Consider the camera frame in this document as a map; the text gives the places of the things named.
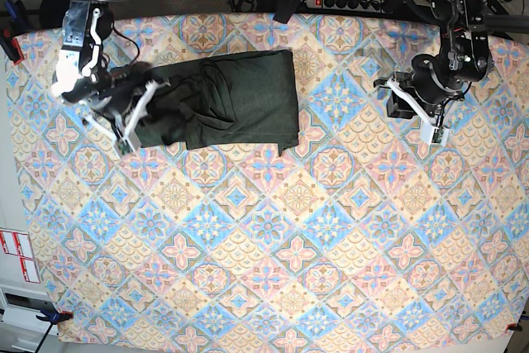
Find white power strip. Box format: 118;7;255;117
305;0;383;12

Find patterned pastel tablecloth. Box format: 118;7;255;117
6;14;528;352

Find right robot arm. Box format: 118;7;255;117
51;0;168;157

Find blue clamp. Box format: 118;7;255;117
35;309;74;353
1;0;24;65

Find orange clamp lower right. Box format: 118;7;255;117
507;323;523;332

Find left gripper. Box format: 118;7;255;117
374;55;464;145

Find black round stool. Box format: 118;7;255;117
39;0;71;29

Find grey cabinet lower left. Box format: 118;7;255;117
1;279;55;352

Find blue clamp lower left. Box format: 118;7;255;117
35;309;74;353

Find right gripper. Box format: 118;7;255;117
80;67;169;153

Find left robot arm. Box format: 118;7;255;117
374;0;528;145

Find dark green long-sleeve shirt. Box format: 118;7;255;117
135;50;299;152

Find red white labels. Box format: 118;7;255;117
1;229;41;284

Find black remote-like device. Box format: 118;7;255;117
273;0;305;24

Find blue clamp upper left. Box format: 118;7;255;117
1;0;24;65

